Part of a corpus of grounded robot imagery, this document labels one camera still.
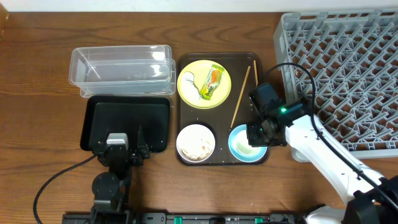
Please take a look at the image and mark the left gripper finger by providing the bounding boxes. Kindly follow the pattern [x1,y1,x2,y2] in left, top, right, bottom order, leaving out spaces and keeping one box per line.
[98,129,109,146]
[137,125,146,149]

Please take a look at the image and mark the white cup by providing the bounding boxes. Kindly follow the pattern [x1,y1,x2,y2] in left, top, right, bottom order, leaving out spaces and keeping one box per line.
[234,131,261,156]

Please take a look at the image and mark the pink bowl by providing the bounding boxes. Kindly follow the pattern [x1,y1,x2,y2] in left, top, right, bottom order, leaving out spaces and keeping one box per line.
[176,124,216,163]

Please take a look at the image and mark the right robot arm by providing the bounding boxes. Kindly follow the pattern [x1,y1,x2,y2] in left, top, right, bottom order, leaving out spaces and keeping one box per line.
[247,100,397,224]

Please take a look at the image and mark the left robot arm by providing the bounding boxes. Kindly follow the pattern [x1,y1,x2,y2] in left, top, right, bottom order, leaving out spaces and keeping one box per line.
[90,127,150,223]

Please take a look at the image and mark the black waste tray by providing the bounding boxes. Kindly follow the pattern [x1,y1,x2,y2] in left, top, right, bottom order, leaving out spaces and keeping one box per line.
[80,96,170,152]

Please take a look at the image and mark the grey dishwasher rack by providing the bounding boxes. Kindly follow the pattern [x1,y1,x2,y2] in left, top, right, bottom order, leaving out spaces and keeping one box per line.
[274,9,397,159]

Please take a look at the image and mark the blue bowl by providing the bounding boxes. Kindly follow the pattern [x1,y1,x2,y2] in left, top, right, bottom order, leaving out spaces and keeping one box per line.
[228,124,267,163]

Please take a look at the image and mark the left wooden chopstick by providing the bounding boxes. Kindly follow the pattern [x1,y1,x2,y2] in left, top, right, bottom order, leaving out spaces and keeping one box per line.
[230,66,251,128]

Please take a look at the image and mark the wooden chopstick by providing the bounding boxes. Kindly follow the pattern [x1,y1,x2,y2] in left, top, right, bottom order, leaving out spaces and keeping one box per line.
[230,66,251,128]
[253,60,259,86]

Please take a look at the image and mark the dark brown serving tray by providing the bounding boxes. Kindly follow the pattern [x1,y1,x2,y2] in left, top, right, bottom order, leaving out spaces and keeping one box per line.
[176,52,269,166]

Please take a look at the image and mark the crumpled white tissue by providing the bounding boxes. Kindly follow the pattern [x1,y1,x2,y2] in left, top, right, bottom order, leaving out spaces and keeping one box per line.
[181,72,200,102]

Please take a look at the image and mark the right wooden chopstick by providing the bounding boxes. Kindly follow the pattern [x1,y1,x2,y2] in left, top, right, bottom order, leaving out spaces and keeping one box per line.
[253,60,259,86]

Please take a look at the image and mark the clear plastic bin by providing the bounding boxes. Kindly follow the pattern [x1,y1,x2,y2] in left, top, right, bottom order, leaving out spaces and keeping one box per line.
[69,45,176,98]

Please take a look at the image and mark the green snack wrapper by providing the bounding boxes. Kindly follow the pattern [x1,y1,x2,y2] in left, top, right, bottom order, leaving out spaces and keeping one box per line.
[199,65,225,100]

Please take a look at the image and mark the yellow plate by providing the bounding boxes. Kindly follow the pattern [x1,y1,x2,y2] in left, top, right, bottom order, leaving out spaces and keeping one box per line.
[177,60,232,109]

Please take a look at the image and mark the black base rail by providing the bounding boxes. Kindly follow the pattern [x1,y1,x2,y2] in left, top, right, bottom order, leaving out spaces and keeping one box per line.
[62,213,306,224]

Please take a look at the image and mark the left black cable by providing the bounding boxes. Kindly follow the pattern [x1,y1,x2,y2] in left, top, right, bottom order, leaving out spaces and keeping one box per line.
[32,154,98,224]

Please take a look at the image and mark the black cable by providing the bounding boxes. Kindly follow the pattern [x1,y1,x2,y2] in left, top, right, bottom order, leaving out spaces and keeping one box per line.
[32,154,98,224]
[260,62,398,212]

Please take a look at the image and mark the right black cable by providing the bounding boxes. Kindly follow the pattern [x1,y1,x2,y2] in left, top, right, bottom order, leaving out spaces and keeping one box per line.
[260,62,398,212]

